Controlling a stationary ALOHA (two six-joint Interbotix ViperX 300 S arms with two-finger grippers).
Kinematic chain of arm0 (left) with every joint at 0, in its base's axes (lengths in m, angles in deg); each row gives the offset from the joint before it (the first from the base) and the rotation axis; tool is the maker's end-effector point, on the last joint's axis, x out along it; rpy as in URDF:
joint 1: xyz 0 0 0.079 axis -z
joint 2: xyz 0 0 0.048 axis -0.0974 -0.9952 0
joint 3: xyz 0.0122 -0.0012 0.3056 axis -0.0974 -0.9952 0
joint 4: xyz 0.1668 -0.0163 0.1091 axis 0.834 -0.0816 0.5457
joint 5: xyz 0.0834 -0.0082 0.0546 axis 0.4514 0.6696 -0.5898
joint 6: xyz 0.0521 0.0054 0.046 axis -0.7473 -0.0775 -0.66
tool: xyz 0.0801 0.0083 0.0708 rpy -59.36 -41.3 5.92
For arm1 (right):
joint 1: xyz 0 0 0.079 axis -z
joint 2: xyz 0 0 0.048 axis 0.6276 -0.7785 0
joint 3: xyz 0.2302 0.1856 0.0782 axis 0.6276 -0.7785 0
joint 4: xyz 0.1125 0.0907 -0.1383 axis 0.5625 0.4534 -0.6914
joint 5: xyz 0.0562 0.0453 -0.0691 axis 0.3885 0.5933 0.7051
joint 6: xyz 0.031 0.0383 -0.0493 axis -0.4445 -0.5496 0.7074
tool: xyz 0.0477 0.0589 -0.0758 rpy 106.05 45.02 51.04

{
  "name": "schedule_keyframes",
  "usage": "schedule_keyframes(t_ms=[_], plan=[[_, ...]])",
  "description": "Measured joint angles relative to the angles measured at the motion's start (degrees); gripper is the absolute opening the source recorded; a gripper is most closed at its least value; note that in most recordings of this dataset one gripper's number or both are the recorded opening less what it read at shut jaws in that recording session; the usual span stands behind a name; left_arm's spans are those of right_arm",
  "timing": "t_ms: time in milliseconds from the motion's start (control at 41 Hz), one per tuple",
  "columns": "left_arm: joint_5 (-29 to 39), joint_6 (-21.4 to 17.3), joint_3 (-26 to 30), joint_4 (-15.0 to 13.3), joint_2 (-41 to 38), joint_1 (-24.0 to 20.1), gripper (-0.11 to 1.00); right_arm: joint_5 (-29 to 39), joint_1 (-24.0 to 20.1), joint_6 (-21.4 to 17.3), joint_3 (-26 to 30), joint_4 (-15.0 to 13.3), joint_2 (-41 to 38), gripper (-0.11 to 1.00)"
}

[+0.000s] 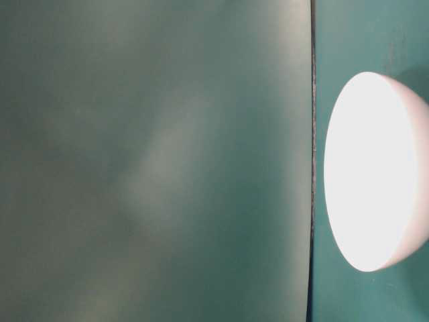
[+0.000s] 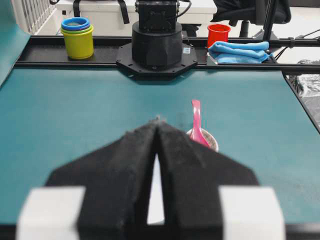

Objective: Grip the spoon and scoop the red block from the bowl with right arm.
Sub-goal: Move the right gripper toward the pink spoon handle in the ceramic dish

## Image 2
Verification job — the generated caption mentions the black office chair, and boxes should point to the black office chair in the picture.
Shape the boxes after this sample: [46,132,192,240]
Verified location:
[211,0,291,38]

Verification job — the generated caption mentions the black aluminium rail frame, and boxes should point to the black aluminium rail frame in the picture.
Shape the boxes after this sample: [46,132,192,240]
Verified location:
[16,32,320,76]

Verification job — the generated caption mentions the teal table mat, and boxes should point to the teal table mat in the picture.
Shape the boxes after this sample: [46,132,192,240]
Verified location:
[0,0,320,227]

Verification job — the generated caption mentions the stacked colourful plastic cups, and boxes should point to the stacked colourful plastic cups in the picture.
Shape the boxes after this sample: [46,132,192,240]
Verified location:
[60,17,94,60]

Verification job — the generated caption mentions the white bowl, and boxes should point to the white bowl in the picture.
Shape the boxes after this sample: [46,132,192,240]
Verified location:
[201,129,219,152]

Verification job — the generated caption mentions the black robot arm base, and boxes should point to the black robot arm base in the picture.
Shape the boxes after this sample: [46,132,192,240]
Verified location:
[116,0,198,76]

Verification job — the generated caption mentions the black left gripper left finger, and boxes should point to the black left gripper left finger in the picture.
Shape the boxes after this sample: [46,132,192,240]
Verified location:
[16,119,161,240]

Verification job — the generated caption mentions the folded blue cloth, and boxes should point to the folded blue cloth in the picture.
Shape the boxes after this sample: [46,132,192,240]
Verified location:
[208,41,270,64]

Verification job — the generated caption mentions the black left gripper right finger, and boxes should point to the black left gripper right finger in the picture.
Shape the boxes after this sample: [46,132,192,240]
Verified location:
[156,119,287,240]

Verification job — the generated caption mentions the pink plastic spoon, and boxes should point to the pink plastic spoon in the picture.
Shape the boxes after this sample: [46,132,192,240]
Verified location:
[190,99,210,148]

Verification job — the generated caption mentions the red plastic cup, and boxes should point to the red plastic cup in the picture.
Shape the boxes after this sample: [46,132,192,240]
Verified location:
[207,24,231,48]

